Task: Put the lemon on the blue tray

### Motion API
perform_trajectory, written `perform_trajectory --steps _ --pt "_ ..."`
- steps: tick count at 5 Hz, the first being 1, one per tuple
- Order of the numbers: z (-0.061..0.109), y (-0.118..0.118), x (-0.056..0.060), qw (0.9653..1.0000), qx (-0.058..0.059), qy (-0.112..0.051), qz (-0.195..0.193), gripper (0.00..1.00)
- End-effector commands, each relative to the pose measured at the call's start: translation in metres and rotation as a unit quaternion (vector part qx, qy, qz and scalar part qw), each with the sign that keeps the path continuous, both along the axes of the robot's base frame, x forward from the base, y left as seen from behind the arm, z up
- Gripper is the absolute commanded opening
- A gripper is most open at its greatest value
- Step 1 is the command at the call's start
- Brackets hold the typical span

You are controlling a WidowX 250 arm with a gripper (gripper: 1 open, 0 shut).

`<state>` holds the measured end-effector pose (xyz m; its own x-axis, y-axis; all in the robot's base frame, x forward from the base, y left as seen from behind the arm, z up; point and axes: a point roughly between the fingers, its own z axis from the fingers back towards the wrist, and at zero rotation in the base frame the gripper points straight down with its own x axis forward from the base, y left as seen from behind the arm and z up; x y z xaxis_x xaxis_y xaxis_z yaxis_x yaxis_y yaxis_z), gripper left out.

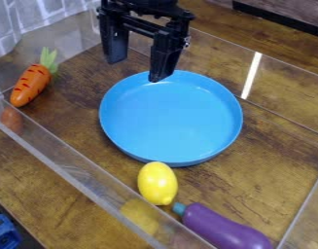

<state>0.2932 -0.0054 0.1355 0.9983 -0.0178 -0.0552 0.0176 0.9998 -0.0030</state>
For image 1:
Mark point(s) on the yellow toy lemon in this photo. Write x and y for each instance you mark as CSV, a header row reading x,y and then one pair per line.
x,y
157,183

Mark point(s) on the blue round tray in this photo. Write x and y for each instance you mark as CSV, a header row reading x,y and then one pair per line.
x,y
179,121

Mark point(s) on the purple toy eggplant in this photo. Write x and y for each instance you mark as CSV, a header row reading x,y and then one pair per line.
x,y
222,232

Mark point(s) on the orange toy carrot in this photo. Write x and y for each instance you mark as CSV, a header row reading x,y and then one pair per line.
x,y
35,78

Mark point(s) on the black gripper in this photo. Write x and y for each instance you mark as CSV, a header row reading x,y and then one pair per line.
x,y
120,16

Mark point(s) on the blue object at corner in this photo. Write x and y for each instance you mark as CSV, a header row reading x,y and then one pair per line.
x,y
9,235

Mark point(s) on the clear acrylic enclosure wall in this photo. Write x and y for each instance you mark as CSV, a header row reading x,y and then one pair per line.
x,y
66,180

